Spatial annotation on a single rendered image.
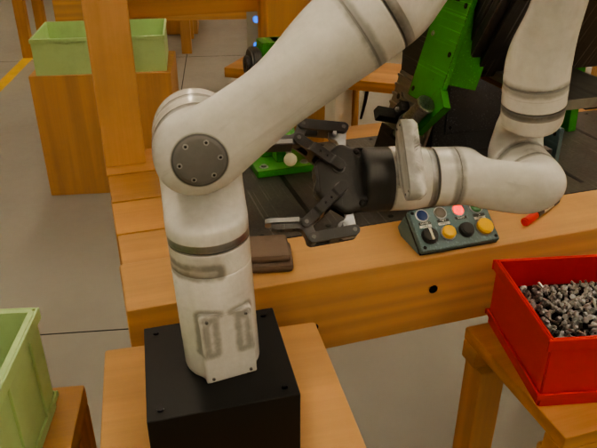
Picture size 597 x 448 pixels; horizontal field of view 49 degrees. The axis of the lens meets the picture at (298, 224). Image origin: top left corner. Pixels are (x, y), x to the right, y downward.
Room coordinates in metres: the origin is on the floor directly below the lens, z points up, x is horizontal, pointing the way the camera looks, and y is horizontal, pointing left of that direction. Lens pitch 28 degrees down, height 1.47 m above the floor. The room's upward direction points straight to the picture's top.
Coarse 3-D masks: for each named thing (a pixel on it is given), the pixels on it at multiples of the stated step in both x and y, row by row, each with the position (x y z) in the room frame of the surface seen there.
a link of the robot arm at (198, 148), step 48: (336, 0) 0.64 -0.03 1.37; (288, 48) 0.62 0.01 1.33; (336, 48) 0.62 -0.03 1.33; (384, 48) 0.63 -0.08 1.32; (240, 96) 0.60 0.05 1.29; (288, 96) 0.61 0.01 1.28; (336, 96) 0.64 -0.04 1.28; (192, 144) 0.59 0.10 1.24; (240, 144) 0.60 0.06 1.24; (192, 192) 0.59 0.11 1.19
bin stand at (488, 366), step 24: (480, 336) 0.87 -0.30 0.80; (480, 360) 0.86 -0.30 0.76; (504, 360) 0.81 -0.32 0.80; (480, 384) 0.84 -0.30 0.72; (480, 408) 0.84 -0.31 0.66; (528, 408) 0.72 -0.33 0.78; (552, 408) 0.70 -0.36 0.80; (576, 408) 0.70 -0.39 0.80; (456, 432) 0.88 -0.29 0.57; (480, 432) 0.85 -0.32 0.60; (552, 432) 0.67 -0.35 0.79; (576, 432) 0.66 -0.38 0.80
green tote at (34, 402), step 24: (0, 312) 0.71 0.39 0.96; (24, 312) 0.71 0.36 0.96; (0, 336) 0.71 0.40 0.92; (24, 336) 0.66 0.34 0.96; (0, 360) 0.71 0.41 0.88; (24, 360) 0.65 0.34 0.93; (0, 384) 0.57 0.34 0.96; (24, 384) 0.63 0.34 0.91; (48, 384) 0.70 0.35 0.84; (0, 408) 0.56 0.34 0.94; (24, 408) 0.62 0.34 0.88; (48, 408) 0.69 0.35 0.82; (0, 432) 0.55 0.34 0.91; (24, 432) 0.60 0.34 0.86
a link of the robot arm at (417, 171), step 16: (400, 128) 0.68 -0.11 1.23; (416, 128) 0.68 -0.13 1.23; (400, 144) 0.67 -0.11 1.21; (416, 144) 0.66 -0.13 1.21; (400, 160) 0.67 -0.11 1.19; (416, 160) 0.65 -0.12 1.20; (432, 160) 0.69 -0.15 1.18; (400, 176) 0.66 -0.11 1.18; (416, 176) 0.64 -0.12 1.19; (432, 176) 0.68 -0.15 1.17; (400, 192) 0.67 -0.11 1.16; (416, 192) 0.63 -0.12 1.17; (432, 192) 0.67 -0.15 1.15; (400, 208) 0.68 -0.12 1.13; (416, 208) 0.68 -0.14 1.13
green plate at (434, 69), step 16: (448, 0) 1.29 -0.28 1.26; (464, 0) 1.24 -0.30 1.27; (448, 16) 1.27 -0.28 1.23; (464, 16) 1.22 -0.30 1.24; (448, 32) 1.25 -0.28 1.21; (464, 32) 1.22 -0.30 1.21; (432, 48) 1.29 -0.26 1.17; (448, 48) 1.24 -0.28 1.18; (464, 48) 1.23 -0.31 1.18; (432, 64) 1.27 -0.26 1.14; (448, 64) 1.22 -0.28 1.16; (464, 64) 1.23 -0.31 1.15; (416, 80) 1.30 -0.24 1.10; (432, 80) 1.25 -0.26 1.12; (448, 80) 1.21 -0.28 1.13; (464, 80) 1.23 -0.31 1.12; (416, 96) 1.28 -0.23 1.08
